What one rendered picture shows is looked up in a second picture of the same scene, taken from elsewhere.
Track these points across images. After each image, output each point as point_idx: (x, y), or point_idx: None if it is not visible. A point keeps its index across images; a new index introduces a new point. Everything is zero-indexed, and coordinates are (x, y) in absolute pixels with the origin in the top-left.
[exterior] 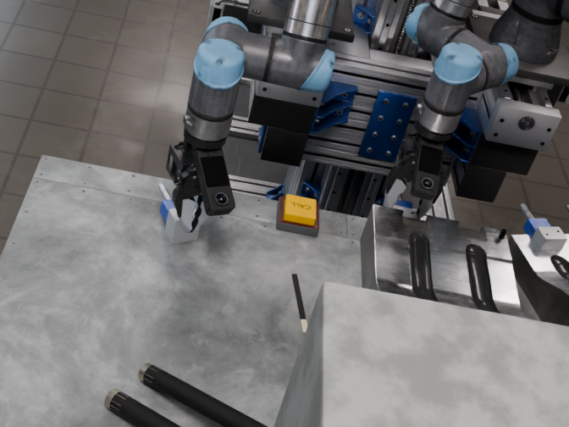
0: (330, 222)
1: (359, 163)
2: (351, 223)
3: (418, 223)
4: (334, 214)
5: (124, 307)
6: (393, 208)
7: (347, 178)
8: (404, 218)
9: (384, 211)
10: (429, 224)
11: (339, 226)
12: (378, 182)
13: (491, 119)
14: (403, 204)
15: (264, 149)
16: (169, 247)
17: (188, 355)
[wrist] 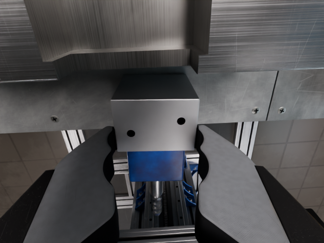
0: (314, 82)
1: (181, 233)
2: (261, 95)
3: (103, 50)
4: (295, 110)
5: None
6: (258, 63)
7: (169, 215)
8: (176, 53)
9: (322, 18)
10: (30, 1)
11: (294, 74)
12: (146, 218)
13: None
14: (153, 167)
15: (321, 222)
16: None
17: None
